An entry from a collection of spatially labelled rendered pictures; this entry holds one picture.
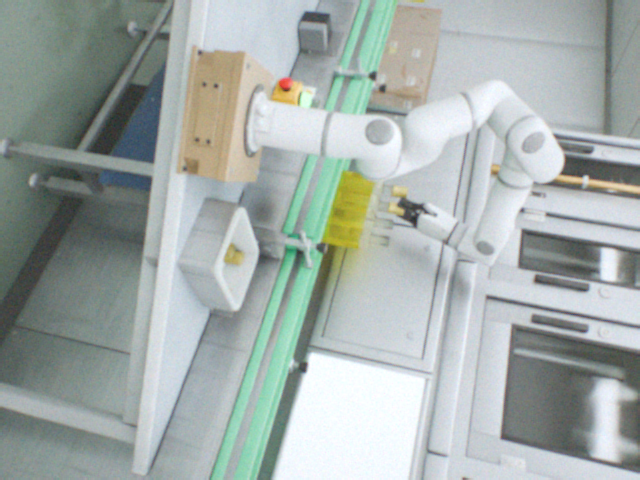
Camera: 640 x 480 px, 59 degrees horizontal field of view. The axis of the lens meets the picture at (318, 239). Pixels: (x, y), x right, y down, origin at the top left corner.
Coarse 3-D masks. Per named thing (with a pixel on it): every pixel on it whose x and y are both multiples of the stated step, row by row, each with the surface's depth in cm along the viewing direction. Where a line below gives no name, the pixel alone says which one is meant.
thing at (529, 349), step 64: (448, 192) 181; (576, 192) 179; (512, 256) 169; (576, 256) 167; (448, 320) 156; (512, 320) 159; (576, 320) 157; (448, 384) 147; (512, 384) 150; (576, 384) 148; (448, 448) 139; (512, 448) 141; (576, 448) 141
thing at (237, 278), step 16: (240, 208) 125; (240, 224) 130; (224, 240) 120; (240, 240) 137; (256, 256) 141; (224, 272) 139; (240, 272) 140; (224, 288) 123; (240, 288) 137; (240, 304) 136
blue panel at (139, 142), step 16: (160, 80) 176; (160, 96) 172; (144, 112) 169; (160, 112) 169; (128, 128) 166; (144, 128) 166; (128, 144) 163; (144, 144) 163; (144, 160) 160; (112, 176) 157; (128, 176) 157
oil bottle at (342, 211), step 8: (336, 208) 159; (344, 208) 159; (352, 208) 159; (360, 208) 158; (368, 208) 158; (328, 216) 158; (336, 216) 158; (344, 216) 157; (352, 216) 157; (360, 216) 157; (368, 216) 157; (376, 216) 158; (368, 224) 156
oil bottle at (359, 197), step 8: (336, 192) 162; (344, 192) 162; (352, 192) 161; (360, 192) 161; (368, 192) 161; (336, 200) 161; (344, 200) 160; (352, 200) 160; (360, 200) 160; (368, 200) 160; (376, 200) 160; (376, 208) 160
